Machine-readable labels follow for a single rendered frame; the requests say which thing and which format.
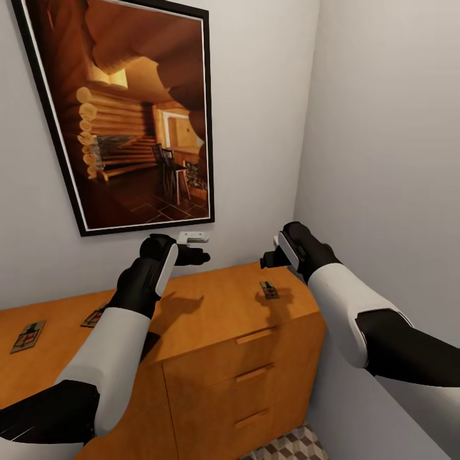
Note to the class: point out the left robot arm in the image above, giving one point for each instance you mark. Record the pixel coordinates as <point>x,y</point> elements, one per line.
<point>92,392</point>

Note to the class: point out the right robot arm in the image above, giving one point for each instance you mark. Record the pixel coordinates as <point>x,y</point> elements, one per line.
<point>421,372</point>

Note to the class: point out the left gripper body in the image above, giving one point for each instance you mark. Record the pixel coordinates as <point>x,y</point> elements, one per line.
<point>192,256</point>

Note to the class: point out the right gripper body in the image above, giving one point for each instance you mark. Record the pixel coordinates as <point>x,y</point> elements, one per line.
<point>273,259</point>

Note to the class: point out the mousetrap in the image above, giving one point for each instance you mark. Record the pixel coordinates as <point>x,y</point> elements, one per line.
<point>29,336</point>
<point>150,341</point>
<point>92,320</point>
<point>269,290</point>

